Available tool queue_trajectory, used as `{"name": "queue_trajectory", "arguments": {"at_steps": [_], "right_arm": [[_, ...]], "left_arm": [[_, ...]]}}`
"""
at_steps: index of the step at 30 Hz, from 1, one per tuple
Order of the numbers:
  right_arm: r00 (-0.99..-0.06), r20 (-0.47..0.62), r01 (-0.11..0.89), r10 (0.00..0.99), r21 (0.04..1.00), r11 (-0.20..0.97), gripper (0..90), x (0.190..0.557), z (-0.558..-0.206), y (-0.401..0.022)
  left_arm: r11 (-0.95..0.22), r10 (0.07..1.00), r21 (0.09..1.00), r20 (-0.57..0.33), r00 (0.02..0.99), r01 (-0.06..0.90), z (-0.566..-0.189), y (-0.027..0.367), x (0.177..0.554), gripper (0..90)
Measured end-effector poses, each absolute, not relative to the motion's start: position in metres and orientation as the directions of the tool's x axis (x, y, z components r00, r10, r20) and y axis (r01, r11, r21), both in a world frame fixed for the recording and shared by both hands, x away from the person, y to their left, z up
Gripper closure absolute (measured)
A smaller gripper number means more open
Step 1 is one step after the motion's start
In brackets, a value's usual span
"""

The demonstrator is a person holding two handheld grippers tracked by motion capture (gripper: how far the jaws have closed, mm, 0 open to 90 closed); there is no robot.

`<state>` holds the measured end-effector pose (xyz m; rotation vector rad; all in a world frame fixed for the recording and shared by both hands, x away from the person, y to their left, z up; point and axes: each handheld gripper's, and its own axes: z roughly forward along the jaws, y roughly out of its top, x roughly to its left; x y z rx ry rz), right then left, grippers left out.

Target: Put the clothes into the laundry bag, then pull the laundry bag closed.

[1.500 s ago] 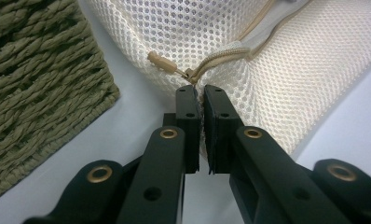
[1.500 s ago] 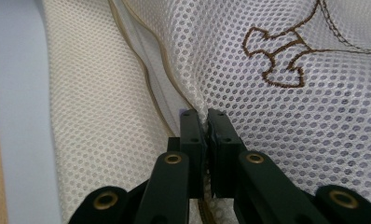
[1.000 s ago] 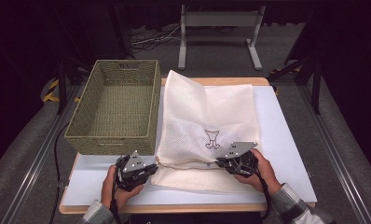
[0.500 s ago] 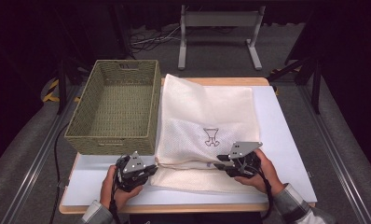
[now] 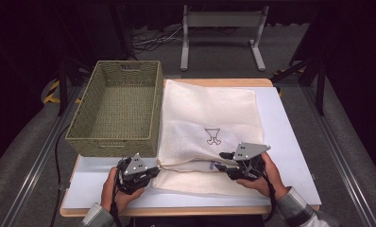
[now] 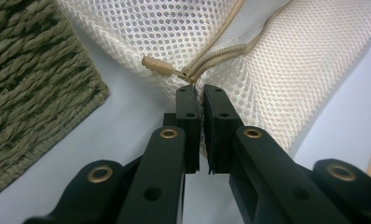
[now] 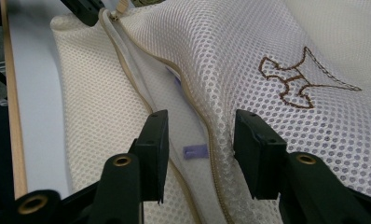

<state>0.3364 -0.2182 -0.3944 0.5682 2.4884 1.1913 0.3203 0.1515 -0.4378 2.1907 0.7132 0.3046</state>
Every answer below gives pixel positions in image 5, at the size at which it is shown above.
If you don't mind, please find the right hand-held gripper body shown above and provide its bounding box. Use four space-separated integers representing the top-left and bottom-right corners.
228 142 272 183

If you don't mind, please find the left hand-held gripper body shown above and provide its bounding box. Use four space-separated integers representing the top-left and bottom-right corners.
114 152 153 195

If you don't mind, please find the cream mesh laundry bag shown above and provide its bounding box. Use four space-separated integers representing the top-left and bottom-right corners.
152 79 265 199

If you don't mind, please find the green woven basket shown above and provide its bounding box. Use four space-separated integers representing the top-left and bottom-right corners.
64 60 164 159

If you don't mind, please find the person's left hand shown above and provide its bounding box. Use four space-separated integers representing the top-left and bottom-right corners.
100 166 146 216

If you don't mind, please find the person's right hand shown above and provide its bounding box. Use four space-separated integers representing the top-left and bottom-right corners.
235 152 290 202

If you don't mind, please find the white table board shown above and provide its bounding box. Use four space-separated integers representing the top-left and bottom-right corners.
62 86 323 211

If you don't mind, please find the black metal stand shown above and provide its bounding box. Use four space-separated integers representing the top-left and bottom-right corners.
55 58 93 117
270 56 328 117

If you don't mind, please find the grey metal stand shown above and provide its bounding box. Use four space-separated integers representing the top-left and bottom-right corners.
179 4 270 72

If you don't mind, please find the left hand-held gripper cable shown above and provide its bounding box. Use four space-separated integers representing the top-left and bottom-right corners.
109 171 124 227

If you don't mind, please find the hand-held gripper cable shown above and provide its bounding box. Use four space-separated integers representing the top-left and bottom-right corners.
261 168 278 223
109 171 124 227

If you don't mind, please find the right hand-held gripper cable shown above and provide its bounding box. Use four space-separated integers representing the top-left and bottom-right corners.
261 168 278 223

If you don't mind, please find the black floor cable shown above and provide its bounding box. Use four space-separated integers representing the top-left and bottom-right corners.
49 123 71 227

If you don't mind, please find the metal floor rail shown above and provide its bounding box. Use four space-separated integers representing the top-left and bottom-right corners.
0 84 85 227
300 84 376 227

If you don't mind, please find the bundle of floor cables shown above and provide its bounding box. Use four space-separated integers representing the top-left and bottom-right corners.
130 26 184 54

